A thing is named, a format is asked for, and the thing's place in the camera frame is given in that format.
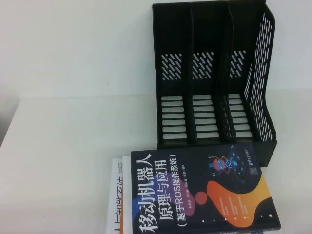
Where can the dark robot book orange cover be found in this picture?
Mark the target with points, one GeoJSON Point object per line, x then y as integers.
{"type": "Point", "coordinates": [195, 195]}

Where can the white book orange edge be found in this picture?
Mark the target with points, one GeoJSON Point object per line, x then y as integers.
{"type": "Point", "coordinates": [126, 175]}

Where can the white book black title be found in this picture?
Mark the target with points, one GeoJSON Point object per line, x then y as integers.
{"type": "Point", "coordinates": [116, 195]}

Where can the black plastic book stand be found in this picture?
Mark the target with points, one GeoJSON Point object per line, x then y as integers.
{"type": "Point", "coordinates": [209, 29]}

